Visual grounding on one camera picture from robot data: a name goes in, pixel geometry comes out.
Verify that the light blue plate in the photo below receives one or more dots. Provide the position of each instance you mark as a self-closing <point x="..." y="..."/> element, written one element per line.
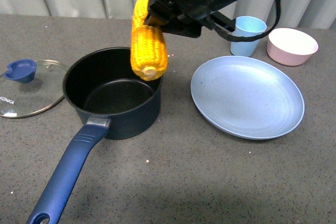
<point x="247" y="98"/>

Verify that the dark blue saucepan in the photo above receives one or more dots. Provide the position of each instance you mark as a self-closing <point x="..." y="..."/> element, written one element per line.
<point x="112" y="102"/>

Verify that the pink bowl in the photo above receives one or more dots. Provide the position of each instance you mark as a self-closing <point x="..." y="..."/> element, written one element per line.
<point x="290" y="47"/>

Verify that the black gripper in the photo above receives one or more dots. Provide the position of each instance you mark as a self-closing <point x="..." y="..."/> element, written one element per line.
<point x="187" y="17"/>

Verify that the light blue plastic cup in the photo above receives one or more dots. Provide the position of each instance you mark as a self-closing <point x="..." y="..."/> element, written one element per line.
<point x="247" y="26"/>

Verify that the yellow corn cob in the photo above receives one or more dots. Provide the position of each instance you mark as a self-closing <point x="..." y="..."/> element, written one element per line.
<point x="149" y="59"/>

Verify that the glass lid blue knob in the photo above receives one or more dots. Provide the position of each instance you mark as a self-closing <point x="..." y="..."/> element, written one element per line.
<point x="30" y="87"/>

